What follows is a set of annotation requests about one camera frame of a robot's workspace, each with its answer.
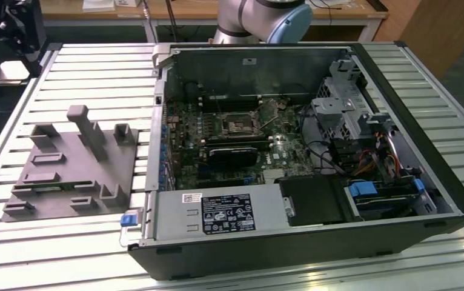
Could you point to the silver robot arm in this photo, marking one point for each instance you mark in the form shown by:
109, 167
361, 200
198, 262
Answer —
240, 18

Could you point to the black RAM slot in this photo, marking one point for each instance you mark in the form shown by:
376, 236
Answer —
236, 99
236, 142

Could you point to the CPU socket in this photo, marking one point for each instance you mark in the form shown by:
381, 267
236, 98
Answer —
237, 124

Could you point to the black graphics card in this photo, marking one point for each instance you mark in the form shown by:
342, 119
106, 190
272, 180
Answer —
232, 156

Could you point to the green motherboard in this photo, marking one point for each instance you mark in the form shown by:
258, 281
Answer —
280, 145

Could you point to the thin locking lever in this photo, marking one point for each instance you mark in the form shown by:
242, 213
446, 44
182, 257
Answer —
217, 106

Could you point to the silver chipset heatsink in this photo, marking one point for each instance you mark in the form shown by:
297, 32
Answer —
274, 175

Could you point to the grey power supply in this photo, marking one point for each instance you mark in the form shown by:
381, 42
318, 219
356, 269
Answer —
174, 212

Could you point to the black plastic shroud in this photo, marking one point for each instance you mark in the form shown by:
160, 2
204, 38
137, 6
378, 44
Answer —
316, 200

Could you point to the silver disk bay cage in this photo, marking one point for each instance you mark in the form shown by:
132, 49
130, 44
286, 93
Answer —
332, 106

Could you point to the blue case latch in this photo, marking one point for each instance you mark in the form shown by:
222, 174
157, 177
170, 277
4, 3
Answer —
129, 219

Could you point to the blue disk carrier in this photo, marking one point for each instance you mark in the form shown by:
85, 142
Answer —
362, 189

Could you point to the grey parts rack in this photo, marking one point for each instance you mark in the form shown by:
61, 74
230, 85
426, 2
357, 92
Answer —
86, 175

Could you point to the black PC case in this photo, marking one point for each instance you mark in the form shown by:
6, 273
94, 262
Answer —
256, 257

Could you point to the wooden desk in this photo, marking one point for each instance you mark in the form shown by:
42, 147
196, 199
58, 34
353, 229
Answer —
182, 12

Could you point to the green RAM stick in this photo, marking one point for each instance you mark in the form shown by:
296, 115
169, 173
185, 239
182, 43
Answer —
53, 188

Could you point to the white box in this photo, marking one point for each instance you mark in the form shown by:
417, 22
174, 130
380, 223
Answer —
98, 5

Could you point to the wooden cabinet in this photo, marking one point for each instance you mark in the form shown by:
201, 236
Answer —
437, 30

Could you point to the black machine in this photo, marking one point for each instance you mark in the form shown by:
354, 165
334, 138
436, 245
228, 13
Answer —
25, 30

